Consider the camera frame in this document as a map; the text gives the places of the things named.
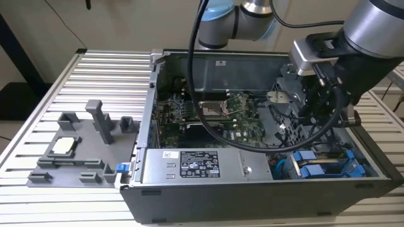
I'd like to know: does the grey power supply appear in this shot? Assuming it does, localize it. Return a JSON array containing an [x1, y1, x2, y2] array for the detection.
[[140, 148, 274, 184]]

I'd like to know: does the silver metal bracket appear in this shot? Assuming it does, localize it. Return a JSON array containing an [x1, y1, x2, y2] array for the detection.
[[267, 91, 299, 105]]

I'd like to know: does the thick black cable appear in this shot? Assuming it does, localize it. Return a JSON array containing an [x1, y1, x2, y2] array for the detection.
[[188, 0, 346, 155]]

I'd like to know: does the green motherboard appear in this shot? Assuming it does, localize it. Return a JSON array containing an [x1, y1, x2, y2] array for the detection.
[[156, 93, 276, 150]]

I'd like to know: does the silver CPU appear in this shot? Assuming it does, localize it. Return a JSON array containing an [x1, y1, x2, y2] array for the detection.
[[52, 137, 79, 153]]

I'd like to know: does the metal socket cover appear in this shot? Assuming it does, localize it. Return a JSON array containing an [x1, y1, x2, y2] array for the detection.
[[219, 92, 251, 119]]

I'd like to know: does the blue data wire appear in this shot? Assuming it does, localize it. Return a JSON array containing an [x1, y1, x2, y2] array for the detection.
[[272, 158, 287, 178]]

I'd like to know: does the black open PC case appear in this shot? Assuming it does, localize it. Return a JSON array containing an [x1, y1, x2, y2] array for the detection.
[[119, 48, 404, 224]]

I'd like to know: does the CPU socket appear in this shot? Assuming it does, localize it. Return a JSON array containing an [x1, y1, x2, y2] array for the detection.
[[198, 100, 235, 119]]

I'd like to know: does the grey metal disk bay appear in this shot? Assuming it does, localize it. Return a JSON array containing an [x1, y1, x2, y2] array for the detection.
[[267, 60, 316, 148]]

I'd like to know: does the grey parts rack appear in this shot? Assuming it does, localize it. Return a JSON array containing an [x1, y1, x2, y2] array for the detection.
[[27, 99, 142, 189]]

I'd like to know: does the black slanted post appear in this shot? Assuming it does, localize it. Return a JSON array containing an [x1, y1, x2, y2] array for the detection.
[[0, 13, 46, 86]]

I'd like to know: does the thin black cable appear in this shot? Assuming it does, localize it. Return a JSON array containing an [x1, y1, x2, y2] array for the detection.
[[271, 0, 346, 28]]

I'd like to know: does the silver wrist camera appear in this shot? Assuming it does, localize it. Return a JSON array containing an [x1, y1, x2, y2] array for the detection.
[[288, 32, 348, 77]]

